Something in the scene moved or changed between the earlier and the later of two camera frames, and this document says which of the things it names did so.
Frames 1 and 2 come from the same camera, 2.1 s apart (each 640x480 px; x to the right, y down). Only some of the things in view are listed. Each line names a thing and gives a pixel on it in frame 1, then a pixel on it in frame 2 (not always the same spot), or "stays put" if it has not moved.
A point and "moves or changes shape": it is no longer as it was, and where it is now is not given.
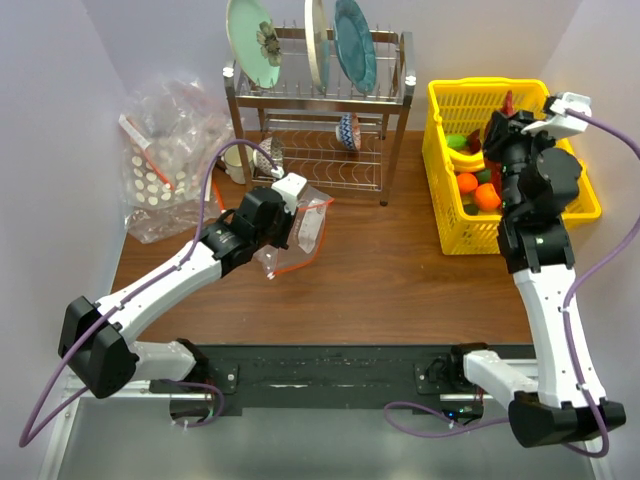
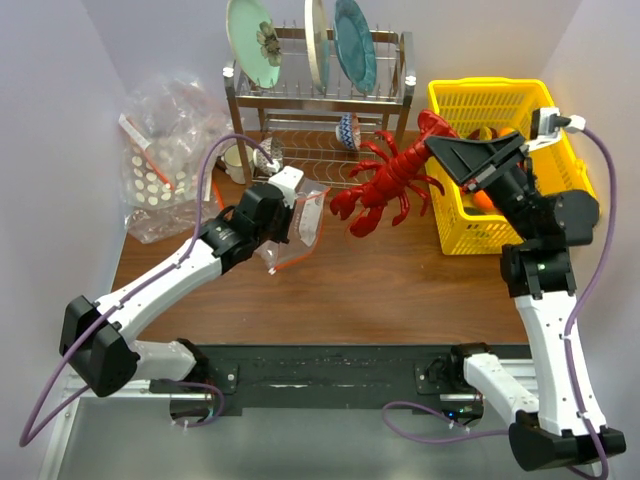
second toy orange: [486, 197] stays put
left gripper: [288, 222] stays put
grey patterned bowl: [262, 163] stays put
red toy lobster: [493, 168] moves or changes shape
